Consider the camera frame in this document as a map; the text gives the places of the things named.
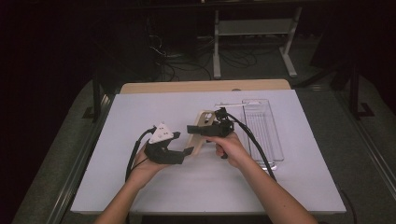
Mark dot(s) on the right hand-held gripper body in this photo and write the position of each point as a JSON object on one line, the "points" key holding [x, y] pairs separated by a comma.
{"points": [[221, 129]]}

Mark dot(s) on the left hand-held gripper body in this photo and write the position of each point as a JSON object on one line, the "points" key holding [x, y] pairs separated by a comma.
{"points": [[162, 157]]}

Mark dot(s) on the clear plastic packaging box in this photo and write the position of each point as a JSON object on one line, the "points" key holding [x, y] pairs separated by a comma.
{"points": [[269, 124]]}

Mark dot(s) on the person's left hand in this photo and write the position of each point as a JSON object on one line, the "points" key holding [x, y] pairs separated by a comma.
{"points": [[146, 169]]}

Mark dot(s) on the person's right hand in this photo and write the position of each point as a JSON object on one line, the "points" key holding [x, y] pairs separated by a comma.
{"points": [[232, 151]]}

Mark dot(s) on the white table cover board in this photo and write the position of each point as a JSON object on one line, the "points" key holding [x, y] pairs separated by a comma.
{"points": [[202, 186]]}

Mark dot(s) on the black metal stand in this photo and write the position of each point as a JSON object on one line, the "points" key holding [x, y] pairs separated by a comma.
{"points": [[96, 99], [354, 93]]}

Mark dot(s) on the white metal shelf stand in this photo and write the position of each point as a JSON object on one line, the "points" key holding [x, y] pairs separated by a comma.
{"points": [[249, 27]]}

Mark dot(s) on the grey metal floor rail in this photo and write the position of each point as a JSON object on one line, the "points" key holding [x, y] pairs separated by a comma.
{"points": [[82, 155], [367, 140]]}

